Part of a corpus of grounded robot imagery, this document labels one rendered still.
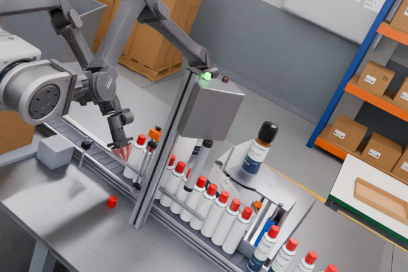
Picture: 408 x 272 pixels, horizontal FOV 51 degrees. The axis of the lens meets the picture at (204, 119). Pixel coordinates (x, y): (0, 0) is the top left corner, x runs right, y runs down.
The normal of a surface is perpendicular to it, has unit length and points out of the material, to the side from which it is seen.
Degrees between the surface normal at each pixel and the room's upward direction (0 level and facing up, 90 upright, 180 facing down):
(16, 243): 0
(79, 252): 0
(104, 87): 58
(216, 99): 90
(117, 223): 0
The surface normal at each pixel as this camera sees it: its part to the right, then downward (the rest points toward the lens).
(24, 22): -0.16, 0.44
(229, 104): 0.37, 0.53
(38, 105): 0.83, 0.48
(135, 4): 0.83, 0.05
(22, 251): 0.35, -0.84
